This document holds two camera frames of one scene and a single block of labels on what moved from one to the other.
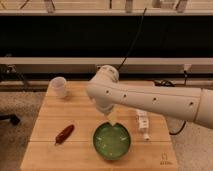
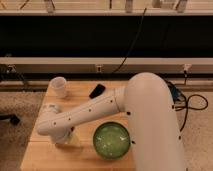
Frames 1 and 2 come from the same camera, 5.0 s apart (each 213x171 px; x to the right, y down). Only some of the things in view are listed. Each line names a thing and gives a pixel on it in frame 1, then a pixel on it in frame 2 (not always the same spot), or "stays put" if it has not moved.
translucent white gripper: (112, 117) to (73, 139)
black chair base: (14, 120) stays put
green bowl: (111, 142) stays put
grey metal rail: (88, 65) stays put
